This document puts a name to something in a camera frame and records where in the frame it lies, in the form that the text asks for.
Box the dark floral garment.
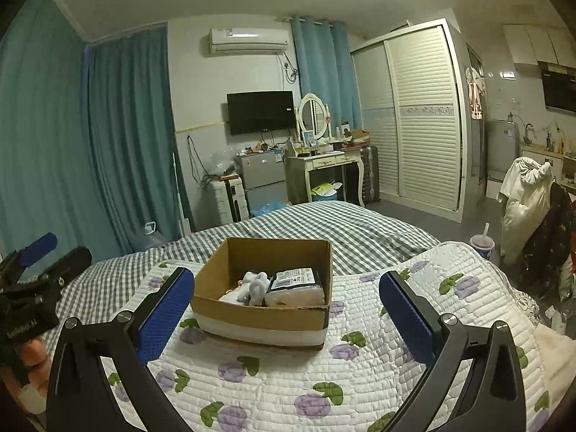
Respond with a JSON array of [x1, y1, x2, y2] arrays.
[[517, 182, 574, 300]]

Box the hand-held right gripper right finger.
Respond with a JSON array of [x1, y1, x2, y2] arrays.
[[379, 271, 527, 432]]

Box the cream dressing table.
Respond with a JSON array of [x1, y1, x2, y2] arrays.
[[285, 148, 367, 208]]

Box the black wall cables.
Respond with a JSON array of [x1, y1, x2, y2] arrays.
[[186, 135, 212, 185]]

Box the white cloth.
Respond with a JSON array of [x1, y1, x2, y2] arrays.
[[533, 324, 568, 415]]

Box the pink hanging cloth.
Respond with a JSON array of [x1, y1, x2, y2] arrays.
[[465, 67, 486, 120]]

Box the white air conditioner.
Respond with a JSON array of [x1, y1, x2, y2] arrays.
[[208, 27, 289, 58]]

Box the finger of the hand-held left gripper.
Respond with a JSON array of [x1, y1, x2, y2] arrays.
[[0, 233, 58, 276], [42, 247, 93, 295]]

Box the white quilted floral mat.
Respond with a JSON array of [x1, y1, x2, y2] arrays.
[[96, 240, 552, 432]]

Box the yellow bag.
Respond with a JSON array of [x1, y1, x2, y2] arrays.
[[311, 181, 343, 202]]

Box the grey suitcase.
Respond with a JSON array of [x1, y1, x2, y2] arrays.
[[346, 145, 379, 203]]

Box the white pole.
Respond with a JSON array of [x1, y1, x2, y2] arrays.
[[173, 150, 185, 239]]

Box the white oval mirror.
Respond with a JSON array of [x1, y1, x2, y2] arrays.
[[297, 94, 327, 140]]

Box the kitchen counter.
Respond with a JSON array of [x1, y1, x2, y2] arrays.
[[517, 144, 576, 185]]

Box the light blue curtain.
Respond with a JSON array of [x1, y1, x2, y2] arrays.
[[290, 14, 363, 136]]

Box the white kitchen wall cabinets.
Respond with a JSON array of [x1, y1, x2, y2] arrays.
[[501, 24, 576, 66]]

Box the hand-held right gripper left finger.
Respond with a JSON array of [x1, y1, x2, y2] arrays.
[[46, 266, 196, 432]]

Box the black range hood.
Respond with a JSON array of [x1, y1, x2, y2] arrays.
[[537, 60, 576, 113]]

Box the black wall television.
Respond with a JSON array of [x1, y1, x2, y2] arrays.
[[226, 91, 295, 136]]

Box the clear water jug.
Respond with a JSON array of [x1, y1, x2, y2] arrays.
[[131, 221, 169, 253]]

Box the small silver fridge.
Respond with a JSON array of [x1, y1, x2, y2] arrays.
[[235, 150, 289, 212]]

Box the person's left hand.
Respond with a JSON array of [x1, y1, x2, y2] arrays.
[[18, 335, 51, 391]]

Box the grey upright appliance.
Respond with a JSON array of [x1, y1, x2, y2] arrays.
[[485, 119, 525, 181]]

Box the clear plastic bag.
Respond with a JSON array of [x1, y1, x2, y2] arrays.
[[202, 148, 239, 176]]

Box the blue plastic bag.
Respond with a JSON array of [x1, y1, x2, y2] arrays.
[[251, 200, 291, 217]]

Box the brown cardboard box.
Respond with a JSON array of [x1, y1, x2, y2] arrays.
[[190, 237, 333, 351]]

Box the white ribbed suitcase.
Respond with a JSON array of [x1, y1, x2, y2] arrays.
[[208, 179, 249, 226]]

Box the white garment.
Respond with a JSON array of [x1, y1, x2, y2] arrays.
[[497, 157, 553, 266]]

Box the white sliding door wardrobe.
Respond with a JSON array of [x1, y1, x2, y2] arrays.
[[350, 19, 471, 223]]

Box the white and blue tissue pack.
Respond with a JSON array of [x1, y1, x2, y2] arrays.
[[265, 267, 325, 307]]

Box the teal curtain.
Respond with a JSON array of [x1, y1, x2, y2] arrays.
[[85, 24, 181, 253], [0, 0, 127, 280]]

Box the white plush toy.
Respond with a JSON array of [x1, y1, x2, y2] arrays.
[[219, 270, 271, 307]]

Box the purple drink cup with straw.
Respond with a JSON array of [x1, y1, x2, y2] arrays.
[[470, 224, 496, 262]]

